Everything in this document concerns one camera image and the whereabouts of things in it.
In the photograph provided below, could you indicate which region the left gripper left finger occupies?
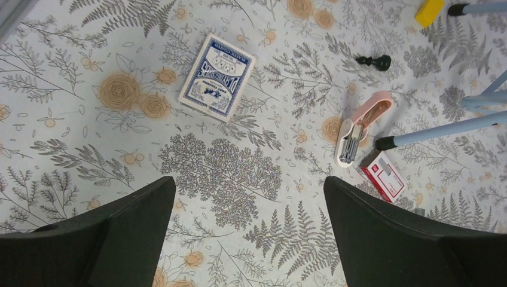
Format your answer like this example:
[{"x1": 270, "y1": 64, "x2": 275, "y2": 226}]
[{"x1": 1, "y1": 176, "x2": 176, "y2": 286}]

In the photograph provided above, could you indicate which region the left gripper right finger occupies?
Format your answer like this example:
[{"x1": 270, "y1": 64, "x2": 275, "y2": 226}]
[{"x1": 323, "y1": 176, "x2": 506, "y2": 286}]

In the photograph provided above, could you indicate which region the pink stapler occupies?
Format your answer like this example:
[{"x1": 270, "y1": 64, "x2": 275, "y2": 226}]
[{"x1": 334, "y1": 91, "x2": 393, "y2": 167}]

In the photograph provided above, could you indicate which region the black chess pawn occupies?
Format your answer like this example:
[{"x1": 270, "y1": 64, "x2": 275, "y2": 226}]
[{"x1": 355, "y1": 55, "x2": 392, "y2": 72}]

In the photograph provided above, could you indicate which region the floral tablecloth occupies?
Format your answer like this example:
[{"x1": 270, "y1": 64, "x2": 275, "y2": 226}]
[{"x1": 1, "y1": 1, "x2": 506, "y2": 286}]

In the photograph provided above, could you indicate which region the blue playing card deck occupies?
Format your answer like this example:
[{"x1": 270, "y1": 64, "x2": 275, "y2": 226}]
[{"x1": 178, "y1": 33, "x2": 256, "y2": 123}]

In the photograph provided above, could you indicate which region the yellow block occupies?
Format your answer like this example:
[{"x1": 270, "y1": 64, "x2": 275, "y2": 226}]
[{"x1": 415, "y1": 0, "x2": 445, "y2": 28}]

